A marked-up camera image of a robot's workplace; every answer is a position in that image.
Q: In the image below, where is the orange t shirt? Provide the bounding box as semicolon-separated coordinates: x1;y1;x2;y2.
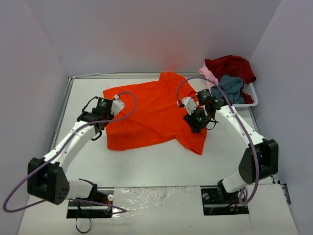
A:
103;72;207;155

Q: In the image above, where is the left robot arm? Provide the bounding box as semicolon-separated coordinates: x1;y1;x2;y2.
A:
27;97;125;205

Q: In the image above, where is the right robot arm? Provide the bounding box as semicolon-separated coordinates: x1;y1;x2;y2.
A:
179;89;279;202

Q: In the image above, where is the pink t shirt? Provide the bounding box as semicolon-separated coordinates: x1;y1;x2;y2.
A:
199;64;219;85

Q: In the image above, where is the teal t shirt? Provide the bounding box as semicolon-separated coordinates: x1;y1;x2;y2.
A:
219;75;245;104

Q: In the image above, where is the white plastic laundry basket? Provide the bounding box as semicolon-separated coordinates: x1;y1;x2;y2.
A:
205;73;259;111

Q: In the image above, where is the dark red t shirt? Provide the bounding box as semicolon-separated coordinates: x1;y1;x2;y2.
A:
204;55;257;103

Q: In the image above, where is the white foam front board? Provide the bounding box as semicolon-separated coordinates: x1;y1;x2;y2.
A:
19;184;298;235

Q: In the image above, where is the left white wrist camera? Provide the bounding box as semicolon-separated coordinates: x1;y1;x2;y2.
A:
111;94;125;117

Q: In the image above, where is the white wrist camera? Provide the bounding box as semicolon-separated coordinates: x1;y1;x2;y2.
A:
177;96;198;115
111;94;125;117

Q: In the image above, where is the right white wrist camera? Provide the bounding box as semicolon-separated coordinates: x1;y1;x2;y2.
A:
177;96;198;115

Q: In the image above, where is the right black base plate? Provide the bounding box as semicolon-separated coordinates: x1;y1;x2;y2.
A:
201;186;249;216

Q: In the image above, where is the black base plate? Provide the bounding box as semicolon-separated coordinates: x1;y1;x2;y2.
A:
201;186;249;216
66;188;114;219

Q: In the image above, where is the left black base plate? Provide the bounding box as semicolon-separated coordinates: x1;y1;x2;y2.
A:
66;188;114;219

